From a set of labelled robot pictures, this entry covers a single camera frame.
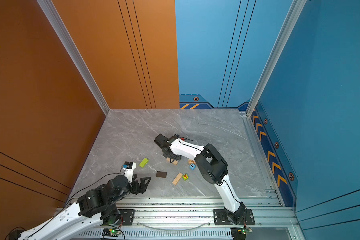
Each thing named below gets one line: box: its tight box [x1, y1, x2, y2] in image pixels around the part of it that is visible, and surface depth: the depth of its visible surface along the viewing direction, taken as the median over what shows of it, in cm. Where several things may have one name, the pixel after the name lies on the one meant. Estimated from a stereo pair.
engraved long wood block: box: [172, 172, 183, 186], surface depth 87 cm
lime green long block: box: [139, 157, 149, 168], surface depth 94 cm
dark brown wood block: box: [156, 171, 167, 178], surface depth 89 cm
